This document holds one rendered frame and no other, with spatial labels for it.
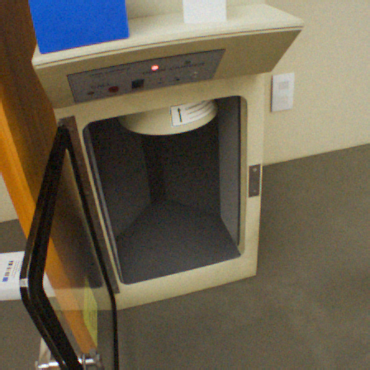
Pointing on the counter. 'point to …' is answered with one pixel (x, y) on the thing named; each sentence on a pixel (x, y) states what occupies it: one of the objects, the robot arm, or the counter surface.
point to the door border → (37, 263)
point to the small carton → (204, 11)
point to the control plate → (202, 63)
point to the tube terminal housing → (253, 148)
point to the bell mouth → (171, 118)
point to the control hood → (255, 46)
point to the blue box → (78, 22)
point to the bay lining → (167, 169)
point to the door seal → (46, 255)
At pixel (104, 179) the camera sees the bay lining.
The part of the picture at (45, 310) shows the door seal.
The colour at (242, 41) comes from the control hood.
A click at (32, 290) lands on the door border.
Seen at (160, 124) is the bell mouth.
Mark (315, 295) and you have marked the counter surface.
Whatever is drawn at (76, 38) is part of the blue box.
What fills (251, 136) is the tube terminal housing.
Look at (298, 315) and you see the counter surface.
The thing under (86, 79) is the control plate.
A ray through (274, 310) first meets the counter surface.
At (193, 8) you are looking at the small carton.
